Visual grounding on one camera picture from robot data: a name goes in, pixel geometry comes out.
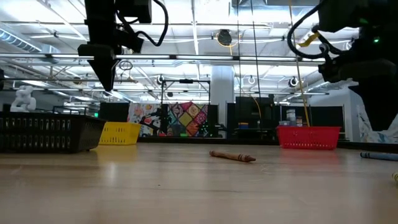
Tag blue wax crayon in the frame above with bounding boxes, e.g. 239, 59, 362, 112
359, 151, 398, 162

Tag hanging black cable ring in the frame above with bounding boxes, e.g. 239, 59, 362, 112
118, 59, 134, 72

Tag red plastic basket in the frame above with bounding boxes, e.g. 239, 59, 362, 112
275, 125, 342, 151

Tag black background rig frame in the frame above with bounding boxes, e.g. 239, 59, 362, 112
160, 78, 211, 138

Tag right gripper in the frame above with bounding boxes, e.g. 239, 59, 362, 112
318, 57, 398, 131

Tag colourful patchwork quilt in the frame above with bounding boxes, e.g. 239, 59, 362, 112
167, 101, 210, 138

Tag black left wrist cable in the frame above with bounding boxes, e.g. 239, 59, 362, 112
116, 0, 170, 47

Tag long ceiling light strip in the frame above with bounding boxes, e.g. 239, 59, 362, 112
0, 52, 327, 63

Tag white robot figure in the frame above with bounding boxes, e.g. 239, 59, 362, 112
9, 85, 37, 113

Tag brown wax crayon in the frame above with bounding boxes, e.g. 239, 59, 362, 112
208, 150, 257, 163

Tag stacked storage containers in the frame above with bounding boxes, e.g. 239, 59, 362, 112
285, 108, 304, 127

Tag black partition panel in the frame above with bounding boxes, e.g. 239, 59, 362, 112
226, 96, 280, 139
280, 105, 346, 133

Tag black monitor panel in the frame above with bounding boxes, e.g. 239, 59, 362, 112
98, 101, 130, 123

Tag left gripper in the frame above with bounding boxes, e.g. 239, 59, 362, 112
77, 29, 144, 91

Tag black plastic basket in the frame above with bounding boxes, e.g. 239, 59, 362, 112
0, 111, 106, 154

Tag yellow plastic basket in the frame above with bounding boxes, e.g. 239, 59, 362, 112
98, 121, 142, 146

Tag yellow cable tag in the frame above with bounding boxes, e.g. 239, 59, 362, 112
297, 30, 321, 48

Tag white square pillar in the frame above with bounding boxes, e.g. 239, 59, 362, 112
210, 65, 236, 128

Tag floral print cloth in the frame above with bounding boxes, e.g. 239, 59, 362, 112
127, 103, 164, 137

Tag grey ceiling duct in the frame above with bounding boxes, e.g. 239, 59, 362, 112
0, 27, 43, 54

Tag yellow cable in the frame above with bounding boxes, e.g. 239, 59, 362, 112
287, 0, 312, 127

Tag leaf print cloth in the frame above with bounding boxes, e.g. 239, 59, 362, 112
356, 104, 398, 144

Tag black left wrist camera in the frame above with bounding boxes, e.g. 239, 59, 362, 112
116, 0, 153, 24

